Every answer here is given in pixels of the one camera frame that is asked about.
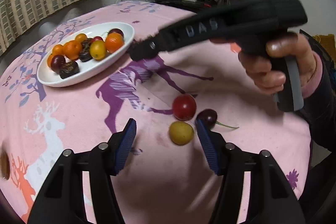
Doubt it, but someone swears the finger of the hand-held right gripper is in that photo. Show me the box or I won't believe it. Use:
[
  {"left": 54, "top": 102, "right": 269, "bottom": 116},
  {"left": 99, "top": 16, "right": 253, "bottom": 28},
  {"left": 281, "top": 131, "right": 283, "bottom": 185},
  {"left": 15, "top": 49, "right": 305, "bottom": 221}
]
[{"left": 128, "top": 34, "right": 161, "bottom": 62}]

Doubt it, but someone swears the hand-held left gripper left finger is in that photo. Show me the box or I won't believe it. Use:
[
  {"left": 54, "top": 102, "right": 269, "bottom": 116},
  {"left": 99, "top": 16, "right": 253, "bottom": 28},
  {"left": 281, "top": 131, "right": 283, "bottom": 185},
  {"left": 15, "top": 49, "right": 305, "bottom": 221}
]
[{"left": 28, "top": 118, "right": 137, "bottom": 224}]

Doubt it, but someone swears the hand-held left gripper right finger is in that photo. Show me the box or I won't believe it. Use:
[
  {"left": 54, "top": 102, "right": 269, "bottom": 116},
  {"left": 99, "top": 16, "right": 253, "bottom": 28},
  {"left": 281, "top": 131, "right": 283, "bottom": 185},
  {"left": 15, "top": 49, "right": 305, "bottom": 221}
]
[{"left": 195, "top": 119, "right": 306, "bottom": 224}]

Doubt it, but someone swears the large orange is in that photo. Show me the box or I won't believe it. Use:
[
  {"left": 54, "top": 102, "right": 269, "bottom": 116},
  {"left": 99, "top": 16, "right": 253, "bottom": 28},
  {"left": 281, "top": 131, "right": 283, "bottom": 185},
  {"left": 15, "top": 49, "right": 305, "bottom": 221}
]
[{"left": 105, "top": 33, "right": 124, "bottom": 54}]

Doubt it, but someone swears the small yellow plum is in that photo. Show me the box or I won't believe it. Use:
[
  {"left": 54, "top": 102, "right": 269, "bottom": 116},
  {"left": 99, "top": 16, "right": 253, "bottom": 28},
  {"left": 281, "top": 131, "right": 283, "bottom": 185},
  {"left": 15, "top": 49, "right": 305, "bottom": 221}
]
[{"left": 169, "top": 121, "right": 195, "bottom": 146}]

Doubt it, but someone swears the yellow-green plum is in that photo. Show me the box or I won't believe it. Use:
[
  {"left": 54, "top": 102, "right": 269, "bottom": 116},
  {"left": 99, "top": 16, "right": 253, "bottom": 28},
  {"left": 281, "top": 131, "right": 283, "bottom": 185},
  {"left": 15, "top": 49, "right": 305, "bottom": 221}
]
[{"left": 89, "top": 40, "right": 107, "bottom": 60}]

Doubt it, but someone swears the white oval plate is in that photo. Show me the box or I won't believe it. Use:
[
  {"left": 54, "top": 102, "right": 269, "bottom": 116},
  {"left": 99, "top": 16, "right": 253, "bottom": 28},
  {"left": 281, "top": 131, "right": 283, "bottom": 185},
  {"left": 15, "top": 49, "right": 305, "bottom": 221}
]
[{"left": 37, "top": 22, "right": 135, "bottom": 87}]

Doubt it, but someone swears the dark purple plum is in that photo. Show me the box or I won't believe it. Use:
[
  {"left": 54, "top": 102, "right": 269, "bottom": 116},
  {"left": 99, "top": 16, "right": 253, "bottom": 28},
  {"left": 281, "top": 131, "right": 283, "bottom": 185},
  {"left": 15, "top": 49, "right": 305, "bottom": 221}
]
[{"left": 50, "top": 54, "right": 66, "bottom": 73}]

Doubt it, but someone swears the person's right forearm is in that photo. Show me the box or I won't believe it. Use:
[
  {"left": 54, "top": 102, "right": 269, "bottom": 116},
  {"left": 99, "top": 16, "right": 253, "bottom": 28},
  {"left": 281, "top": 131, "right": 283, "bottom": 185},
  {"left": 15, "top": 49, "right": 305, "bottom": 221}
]
[{"left": 299, "top": 29, "right": 336, "bottom": 153}]

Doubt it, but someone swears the person's right hand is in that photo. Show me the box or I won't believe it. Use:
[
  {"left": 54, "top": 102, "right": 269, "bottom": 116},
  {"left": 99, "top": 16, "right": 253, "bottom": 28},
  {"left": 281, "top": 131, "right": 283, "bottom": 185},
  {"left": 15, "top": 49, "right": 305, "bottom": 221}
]
[{"left": 238, "top": 33, "right": 318, "bottom": 95}]

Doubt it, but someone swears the pink deer print tablecloth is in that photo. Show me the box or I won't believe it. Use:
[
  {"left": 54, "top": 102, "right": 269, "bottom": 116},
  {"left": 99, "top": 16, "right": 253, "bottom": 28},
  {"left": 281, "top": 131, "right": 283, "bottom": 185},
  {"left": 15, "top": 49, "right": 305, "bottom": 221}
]
[{"left": 0, "top": 0, "right": 313, "bottom": 224}]

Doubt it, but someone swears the plastic jar with cream lid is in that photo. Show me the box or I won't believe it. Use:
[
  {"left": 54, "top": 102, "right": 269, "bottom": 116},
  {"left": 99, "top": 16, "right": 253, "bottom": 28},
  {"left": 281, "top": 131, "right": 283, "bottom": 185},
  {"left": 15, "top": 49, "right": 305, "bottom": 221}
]
[{"left": 0, "top": 151, "right": 11, "bottom": 180}]

